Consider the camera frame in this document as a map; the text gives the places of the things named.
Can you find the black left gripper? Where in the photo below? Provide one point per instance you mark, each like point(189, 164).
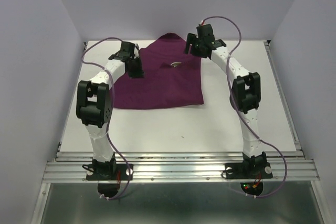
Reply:
point(139, 73)

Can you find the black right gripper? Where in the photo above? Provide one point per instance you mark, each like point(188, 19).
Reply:
point(191, 39)

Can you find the steel instrument tray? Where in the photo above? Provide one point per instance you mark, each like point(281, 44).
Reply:
point(175, 64)

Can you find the purple cloth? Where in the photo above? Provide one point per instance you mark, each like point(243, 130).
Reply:
point(163, 86)

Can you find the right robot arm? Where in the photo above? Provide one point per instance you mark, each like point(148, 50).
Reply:
point(244, 86)

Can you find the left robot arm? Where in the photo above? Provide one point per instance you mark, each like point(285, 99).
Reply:
point(95, 97)

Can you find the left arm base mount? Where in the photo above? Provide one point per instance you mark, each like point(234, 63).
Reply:
point(113, 178)

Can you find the aluminium front rail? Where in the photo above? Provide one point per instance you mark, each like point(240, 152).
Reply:
point(179, 167)

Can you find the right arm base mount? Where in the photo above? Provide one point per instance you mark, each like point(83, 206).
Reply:
point(251, 170)

